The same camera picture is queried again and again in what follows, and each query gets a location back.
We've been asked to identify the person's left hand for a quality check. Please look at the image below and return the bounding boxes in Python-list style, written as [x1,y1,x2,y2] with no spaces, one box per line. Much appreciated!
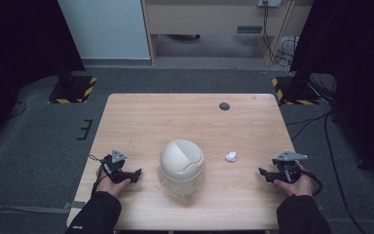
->
[96,175,132,198]

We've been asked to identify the thin black floor cable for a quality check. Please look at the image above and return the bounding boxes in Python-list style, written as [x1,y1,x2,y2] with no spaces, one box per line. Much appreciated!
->
[7,99,28,120]

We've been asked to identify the person's right hand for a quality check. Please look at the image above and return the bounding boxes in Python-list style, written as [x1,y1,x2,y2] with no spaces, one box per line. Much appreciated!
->
[273,163,314,198]

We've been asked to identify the white swing-lid trash bin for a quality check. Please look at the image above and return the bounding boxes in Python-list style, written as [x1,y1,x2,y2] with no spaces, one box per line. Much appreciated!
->
[157,138,206,200]

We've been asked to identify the white cabinet panel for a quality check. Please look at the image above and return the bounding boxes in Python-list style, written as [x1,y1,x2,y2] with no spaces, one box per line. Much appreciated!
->
[57,0,152,60]

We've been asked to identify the grey power strip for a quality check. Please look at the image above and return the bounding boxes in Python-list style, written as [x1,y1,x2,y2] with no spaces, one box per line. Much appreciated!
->
[256,0,282,9]

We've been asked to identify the black curtain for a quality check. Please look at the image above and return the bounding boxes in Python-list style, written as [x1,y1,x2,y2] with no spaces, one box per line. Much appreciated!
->
[0,0,87,153]
[288,0,374,193]

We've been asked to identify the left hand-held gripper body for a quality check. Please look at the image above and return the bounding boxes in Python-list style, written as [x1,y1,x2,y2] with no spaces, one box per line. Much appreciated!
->
[100,148,133,183]

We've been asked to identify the left hand-held gripper cable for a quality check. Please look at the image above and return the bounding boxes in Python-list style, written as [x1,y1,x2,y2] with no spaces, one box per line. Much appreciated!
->
[88,153,109,197]

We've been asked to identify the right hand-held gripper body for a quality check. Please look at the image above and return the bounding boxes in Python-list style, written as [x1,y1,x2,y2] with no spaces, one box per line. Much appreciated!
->
[271,149,309,184]

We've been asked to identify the right hand-held gripper cable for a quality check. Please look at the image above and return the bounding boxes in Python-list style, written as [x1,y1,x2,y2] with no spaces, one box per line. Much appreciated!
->
[301,169,324,197]

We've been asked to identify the black cables under desk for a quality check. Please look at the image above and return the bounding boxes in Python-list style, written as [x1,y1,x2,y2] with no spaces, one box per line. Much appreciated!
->
[261,2,300,68]

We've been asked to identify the black striped stand base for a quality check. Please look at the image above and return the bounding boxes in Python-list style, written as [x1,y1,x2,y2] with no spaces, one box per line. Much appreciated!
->
[271,75,321,106]
[47,75,98,105]

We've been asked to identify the hand-held gripper cable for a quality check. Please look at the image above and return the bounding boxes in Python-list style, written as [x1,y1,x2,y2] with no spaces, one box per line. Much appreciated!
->
[88,153,109,197]
[301,169,324,197]

